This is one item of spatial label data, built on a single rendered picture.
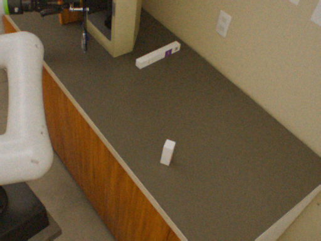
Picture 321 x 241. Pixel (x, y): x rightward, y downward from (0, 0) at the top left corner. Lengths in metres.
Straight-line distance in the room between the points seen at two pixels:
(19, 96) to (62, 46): 0.81
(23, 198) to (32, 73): 0.37
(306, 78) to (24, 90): 1.06
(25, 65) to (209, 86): 0.89
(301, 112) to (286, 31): 0.35
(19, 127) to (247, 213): 0.81
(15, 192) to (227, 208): 0.70
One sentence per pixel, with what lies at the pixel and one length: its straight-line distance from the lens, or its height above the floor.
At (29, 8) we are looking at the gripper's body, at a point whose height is 1.20.
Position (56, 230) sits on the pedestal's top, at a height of 0.94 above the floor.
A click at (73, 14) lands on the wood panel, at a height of 0.99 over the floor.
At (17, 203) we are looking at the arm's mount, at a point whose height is 1.06.
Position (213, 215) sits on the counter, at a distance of 1.28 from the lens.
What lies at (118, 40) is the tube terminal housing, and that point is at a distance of 1.72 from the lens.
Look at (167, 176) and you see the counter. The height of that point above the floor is 0.94.
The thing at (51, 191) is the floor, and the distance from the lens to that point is 2.39.
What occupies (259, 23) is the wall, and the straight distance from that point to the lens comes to 1.59.
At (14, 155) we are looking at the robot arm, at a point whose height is 1.30.
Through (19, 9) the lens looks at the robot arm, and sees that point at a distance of 1.63.
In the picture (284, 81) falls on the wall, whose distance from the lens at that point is 1.60.
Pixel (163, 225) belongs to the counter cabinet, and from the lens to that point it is 1.39.
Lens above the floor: 2.03
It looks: 47 degrees down
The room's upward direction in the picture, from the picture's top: 10 degrees clockwise
